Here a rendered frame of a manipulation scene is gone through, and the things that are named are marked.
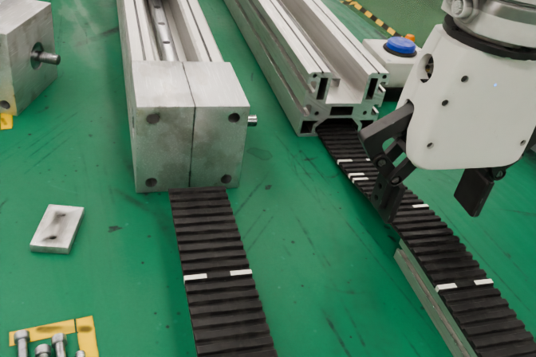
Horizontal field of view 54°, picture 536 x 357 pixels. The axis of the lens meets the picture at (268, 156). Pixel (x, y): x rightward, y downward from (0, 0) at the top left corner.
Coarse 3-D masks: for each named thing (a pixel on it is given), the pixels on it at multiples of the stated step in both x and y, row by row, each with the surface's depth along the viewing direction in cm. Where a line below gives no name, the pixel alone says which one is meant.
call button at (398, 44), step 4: (388, 40) 73; (392, 40) 73; (396, 40) 73; (400, 40) 73; (404, 40) 74; (408, 40) 74; (388, 44) 73; (392, 44) 72; (396, 44) 72; (400, 44) 72; (404, 44) 72; (408, 44) 73; (412, 44) 73; (392, 48) 72; (396, 48) 72; (400, 48) 72; (404, 48) 72; (408, 48) 72; (412, 48) 72; (400, 52) 72; (404, 52) 72; (408, 52) 72; (412, 52) 72
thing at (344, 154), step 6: (342, 150) 60; (348, 150) 60; (354, 150) 60; (360, 150) 60; (336, 156) 58; (342, 156) 58; (348, 156) 59; (354, 156) 59; (360, 156) 59; (366, 156) 59; (336, 162) 58
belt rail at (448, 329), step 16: (400, 240) 47; (400, 256) 47; (416, 272) 46; (416, 288) 45; (432, 288) 42; (432, 304) 43; (432, 320) 42; (448, 320) 40; (448, 336) 41; (464, 336) 39; (464, 352) 39
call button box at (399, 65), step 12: (372, 48) 73; (384, 48) 73; (384, 60) 70; (396, 60) 71; (408, 60) 71; (396, 72) 71; (408, 72) 71; (384, 84) 72; (396, 84) 72; (384, 96) 73; (396, 96) 73
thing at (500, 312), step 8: (456, 304) 40; (464, 304) 40; (472, 304) 40; (480, 304) 40; (488, 304) 40; (496, 304) 40; (504, 304) 41; (456, 312) 39; (464, 312) 40; (472, 312) 40; (480, 312) 40; (488, 312) 40; (496, 312) 40; (504, 312) 40; (512, 312) 40; (456, 320) 39; (464, 320) 39; (472, 320) 39; (480, 320) 39; (488, 320) 39; (496, 320) 39; (504, 320) 40
